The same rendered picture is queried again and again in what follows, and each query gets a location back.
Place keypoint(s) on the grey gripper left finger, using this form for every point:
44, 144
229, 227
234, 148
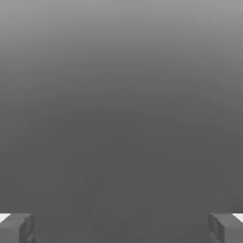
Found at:
16, 227

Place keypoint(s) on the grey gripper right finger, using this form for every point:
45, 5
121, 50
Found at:
226, 227

